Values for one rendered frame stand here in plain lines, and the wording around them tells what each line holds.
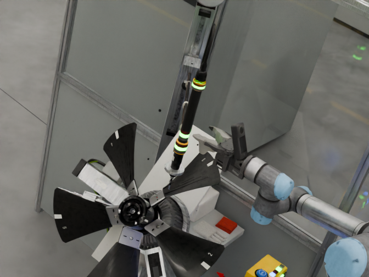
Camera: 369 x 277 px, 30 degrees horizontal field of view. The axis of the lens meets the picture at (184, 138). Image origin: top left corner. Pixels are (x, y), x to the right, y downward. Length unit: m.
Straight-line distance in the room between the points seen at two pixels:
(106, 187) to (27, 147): 2.12
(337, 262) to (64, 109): 2.25
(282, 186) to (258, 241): 1.15
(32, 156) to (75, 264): 1.04
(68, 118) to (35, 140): 1.15
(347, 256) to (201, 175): 0.80
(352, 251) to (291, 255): 1.29
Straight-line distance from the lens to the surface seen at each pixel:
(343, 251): 1.95
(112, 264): 2.61
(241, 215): 3.27
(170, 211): 2.71
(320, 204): 2.23
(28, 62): 5.94
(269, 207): 2.22
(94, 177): 2.87
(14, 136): 5.00
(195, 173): 2.59
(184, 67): 2.87
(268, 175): 2.17
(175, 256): 2.51
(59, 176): 4.08
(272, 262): 2.80
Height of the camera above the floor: 2.84
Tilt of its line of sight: 32 degrees down
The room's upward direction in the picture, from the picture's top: 16 degrees clockwise
